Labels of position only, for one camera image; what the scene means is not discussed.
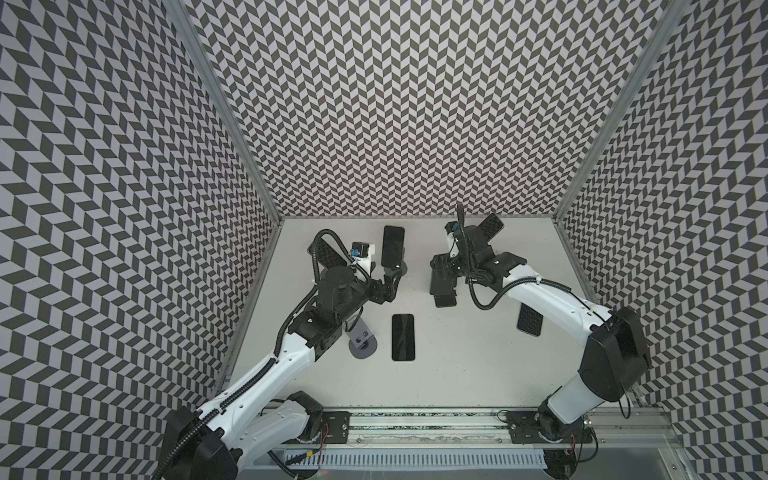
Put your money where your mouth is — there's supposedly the white-edged phone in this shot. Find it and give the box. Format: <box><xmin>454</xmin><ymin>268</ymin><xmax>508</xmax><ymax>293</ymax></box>
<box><xmin>391</xmin><ymin>314</ymin><xmax>416</xmax><ymax>362</ymax></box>

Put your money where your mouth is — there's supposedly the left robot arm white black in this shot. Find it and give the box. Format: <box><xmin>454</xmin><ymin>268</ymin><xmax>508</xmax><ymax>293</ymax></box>
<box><xmin>151</xmin><ymin>226</ymin><xmax>407</xmax><ymax>479</ymax></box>

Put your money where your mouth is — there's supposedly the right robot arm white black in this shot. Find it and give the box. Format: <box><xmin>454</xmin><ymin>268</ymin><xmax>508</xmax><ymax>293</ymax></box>
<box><xmin>430</xmin><ymin>205</ymin><xmax>652</xmax><ymax>443</ymax></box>

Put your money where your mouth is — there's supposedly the black folding stand centre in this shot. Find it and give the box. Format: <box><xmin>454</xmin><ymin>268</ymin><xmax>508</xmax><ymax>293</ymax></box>
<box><xmin>430</xmin><ymin>281</ymin><xmax>457</xmax><ymax>308</ymax></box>

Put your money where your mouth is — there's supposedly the round grey stand back centre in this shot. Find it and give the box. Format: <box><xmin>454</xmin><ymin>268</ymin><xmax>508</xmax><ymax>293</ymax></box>
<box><xmin>384</xmin><ymin>262</ymin><xmax>407</xmax><ymax>278</ymax></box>

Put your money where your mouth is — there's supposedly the round grey stand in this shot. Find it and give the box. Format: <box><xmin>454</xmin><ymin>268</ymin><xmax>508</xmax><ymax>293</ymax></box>
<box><xmin>347</xmin><ymin>319</ymin><xmax>378</xmax><ymax>360</ymax></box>
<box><xmin>384</xmin><ymin>262</ymin><xmax>407</xmax><ymax>278</ymax></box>

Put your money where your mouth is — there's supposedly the round grey stand front left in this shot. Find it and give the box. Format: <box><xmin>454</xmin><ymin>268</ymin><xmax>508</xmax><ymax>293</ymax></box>
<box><xmin>347</xmin><ymin>319</ymin><xmax>378</xmax><ymax>360</ymax></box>

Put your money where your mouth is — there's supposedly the white ventilation grille strip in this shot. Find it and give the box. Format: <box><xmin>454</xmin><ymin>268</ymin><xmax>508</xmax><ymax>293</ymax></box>
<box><xmin>283</xmin><ymin>449</ymin><xmax>547</xmax><ymax>471</ymax></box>

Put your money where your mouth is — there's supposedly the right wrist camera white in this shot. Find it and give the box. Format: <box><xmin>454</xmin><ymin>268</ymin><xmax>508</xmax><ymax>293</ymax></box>
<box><xmin>445</xmin><ymin>221</ymin><xmax>461</xmax><ymax>258</ymax></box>

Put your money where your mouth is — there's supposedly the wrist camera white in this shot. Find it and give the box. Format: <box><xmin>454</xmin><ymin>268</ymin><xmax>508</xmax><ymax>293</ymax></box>
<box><xmin>445</xmin><ymin>221</ymin><xmax>461</xmax><ymax>258</ymax></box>
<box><xmin>350</xmin><ymin>241</ymin><xmax>376</xmax><ymax>275</ymax></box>

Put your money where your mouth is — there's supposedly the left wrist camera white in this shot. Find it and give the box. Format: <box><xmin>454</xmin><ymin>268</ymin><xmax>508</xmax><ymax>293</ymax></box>
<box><xmin>350</xmin><ymin>241</ymin><xmax>376</xmax><ymax>275</ymax></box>

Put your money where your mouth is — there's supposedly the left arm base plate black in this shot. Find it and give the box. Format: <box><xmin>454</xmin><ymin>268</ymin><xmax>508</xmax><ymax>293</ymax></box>
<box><xmin>316</xmin><ymin>410</ymin><xmax>351</xmax><ymax>445</ymax></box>

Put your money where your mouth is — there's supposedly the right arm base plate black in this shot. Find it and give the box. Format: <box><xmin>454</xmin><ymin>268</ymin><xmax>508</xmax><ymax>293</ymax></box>
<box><xmin>498</xmin><ymin>410</ymin><xmax>594</xmax><ymax>445</ymax></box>

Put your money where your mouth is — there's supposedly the aluminium mounting rail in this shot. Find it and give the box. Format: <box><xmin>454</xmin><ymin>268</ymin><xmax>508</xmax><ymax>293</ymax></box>
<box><xmin>325</xmin><ymin>406</ymin><xmax>682</xmax><ymax>449</ymax></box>

